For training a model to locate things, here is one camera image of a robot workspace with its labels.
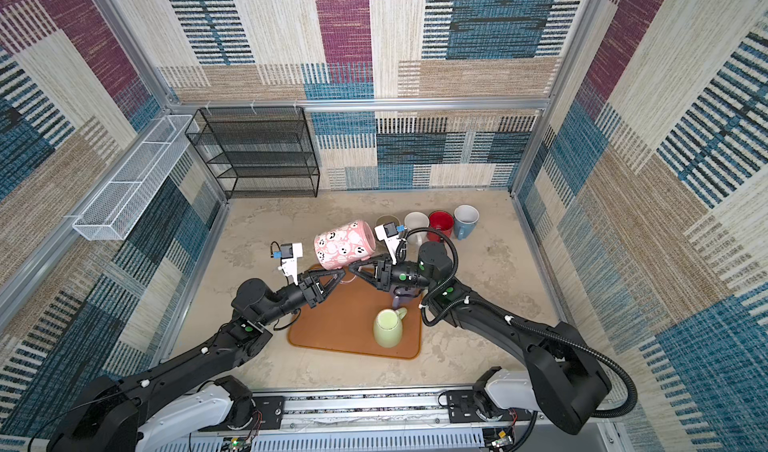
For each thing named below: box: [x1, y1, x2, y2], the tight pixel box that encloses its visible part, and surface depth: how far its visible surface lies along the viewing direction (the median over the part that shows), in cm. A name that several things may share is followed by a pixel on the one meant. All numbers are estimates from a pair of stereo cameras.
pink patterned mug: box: [314, 220, 377, 270], surface depth 67 cm
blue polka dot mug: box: [453, 204, 480, 241], surface depth 102 cm
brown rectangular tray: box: [288, 268, 424, 359], surface depth 85 cm
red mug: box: [428, 210, 455, 243], surface depth 104 cm
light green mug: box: [373, 307, 408, 349], surface depth 81 cm
